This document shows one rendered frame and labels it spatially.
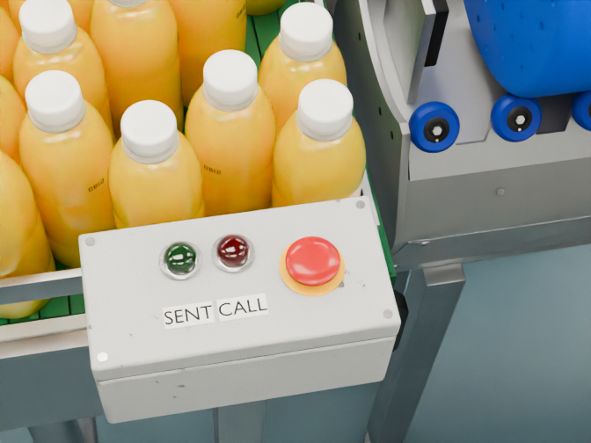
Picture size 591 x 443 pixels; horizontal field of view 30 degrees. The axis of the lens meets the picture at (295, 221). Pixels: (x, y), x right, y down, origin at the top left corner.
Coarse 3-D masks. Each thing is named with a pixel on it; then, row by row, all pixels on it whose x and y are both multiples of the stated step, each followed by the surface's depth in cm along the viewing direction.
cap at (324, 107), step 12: (312, 84) 79; (324, 84) 80; (336, 84) 80; (300, 96) 79; (312, 96) 79; (324, 96) 79; (336, 96) 79; (348, 96) 79; (300, 108) 79; (312, 108) 78; (324, 108) 78; (336, 108) 79; (348, 108) 79; (312, 120) 78; (324, 120) 78; (336, 120) 78; (348, 120) 80; (324, 132) 79; (336, 132) 80
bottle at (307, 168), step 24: (288, 120) 82; (288, 144) 82; (312, 144) 81; (336, 144) 81; (360, 144) 82; (288, 168) 82; (312, 168) 81; (336, 168) 81; (360, 168) 83; (288, 192) 85; (312, 192) 83; (336, 192) 83; (360, 192) 88
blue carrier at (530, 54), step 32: (480, 0) 99; (512, 0) 91; (544, 0) 84; (576, 0) 80; (480, 32) 100; (512, 32) 92; (544, 32) 85; (576, 32) 81; (512, 64) 93; (544, 64) 86; (576, 64) 85; (544, 96) 92
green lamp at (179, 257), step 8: (168, 248) 72; (176, 248) 72; (184, 248) 72; (192, 248) 72; (168, 256) 72; (176, 256) 72; (184, 256) 72; (192, 256) 72; (168, 264) 72; (176, 264) 71; (184, 264) 72; (192, 264) 72; (176, 272) 72; (184, 272) 72
